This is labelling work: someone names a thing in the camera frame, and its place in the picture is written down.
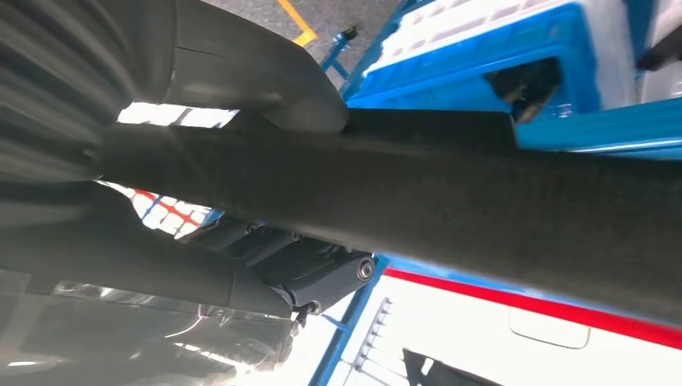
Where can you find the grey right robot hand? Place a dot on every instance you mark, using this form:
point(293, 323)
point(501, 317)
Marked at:
point(133, 255)

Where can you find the large blue metal shelf rack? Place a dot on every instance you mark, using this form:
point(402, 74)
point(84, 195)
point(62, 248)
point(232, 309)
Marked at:
point(612, 128)

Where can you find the small black plastic part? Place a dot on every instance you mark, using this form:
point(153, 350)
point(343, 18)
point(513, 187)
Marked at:
point(660, 50)

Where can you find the clear plastic wrap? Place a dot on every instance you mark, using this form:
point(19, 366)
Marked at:
point(133, 341)

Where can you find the blue plastic crate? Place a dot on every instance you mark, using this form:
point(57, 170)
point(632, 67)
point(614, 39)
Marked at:
point(426, 80)

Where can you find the white plastic crate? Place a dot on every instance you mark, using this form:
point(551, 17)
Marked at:
point(479, 29)
point(663, 88)

